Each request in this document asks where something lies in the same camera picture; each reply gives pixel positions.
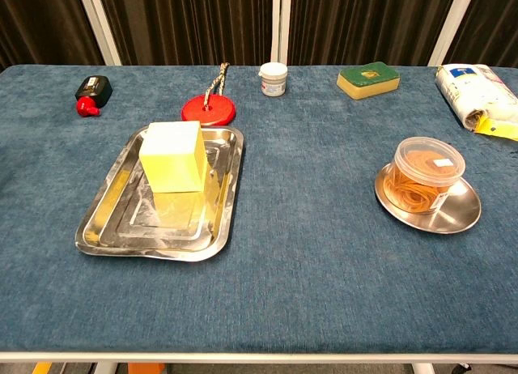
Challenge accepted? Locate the yellow foam cube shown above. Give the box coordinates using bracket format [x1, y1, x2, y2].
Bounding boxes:
[138, 121, 209, 194]

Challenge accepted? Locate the clear tub of rubber bands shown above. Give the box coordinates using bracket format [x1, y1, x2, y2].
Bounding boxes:
[382, 136, 467, 216]

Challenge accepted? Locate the blue table cloth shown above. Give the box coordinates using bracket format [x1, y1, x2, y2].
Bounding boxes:
[0, 64, 518, 355]

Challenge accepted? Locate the small white jar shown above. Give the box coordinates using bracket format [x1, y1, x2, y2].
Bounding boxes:
[258, 62, 289, 97]

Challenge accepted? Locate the rectangular steel tray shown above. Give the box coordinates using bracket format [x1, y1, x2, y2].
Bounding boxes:
[74, 125, 245, 263]

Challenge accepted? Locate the green yellow sponge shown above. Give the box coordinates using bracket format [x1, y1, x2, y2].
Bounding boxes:
[336, 61, 401, 101]

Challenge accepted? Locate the dark brown curtain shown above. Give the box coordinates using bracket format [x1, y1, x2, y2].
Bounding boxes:
[0, 0, 518, 71]

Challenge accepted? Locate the black bottle red cap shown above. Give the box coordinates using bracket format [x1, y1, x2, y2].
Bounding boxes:
[74, 75, 113, 118]

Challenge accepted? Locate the round steel plate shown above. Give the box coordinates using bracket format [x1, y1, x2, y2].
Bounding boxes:
[374, 162, 482, 234]

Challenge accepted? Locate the orange box under table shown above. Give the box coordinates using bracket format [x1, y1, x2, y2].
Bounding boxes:
[127, 363, 166, 374]

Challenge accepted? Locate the white packaged roll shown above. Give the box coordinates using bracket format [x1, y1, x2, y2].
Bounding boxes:
[435, 63, 518, 142]

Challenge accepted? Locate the red disc with rope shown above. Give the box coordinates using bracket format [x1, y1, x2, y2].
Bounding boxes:
[180, 62, 237, 127]

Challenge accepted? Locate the white frame post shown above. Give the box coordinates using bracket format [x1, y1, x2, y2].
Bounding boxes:
[270, 0, 292, 66]
[76, 0, 122, 66]
[427, 0, 478, 66]

